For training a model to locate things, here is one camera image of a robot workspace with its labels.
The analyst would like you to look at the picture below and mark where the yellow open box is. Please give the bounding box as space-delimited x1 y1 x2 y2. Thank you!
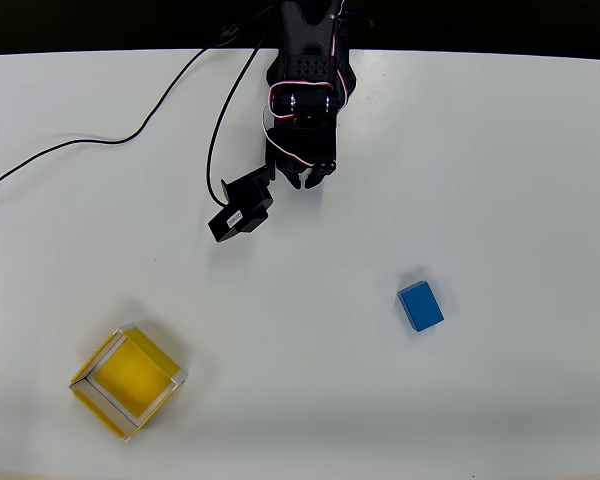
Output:
68 323 190 443

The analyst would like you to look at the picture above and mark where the blue block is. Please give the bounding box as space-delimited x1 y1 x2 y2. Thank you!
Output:
396 280 445 333

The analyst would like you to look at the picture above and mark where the black webcam with white label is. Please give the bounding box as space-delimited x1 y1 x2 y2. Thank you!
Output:
208 167 276 244

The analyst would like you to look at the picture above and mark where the black camera cable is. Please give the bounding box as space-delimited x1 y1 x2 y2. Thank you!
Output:
0 0 282 207

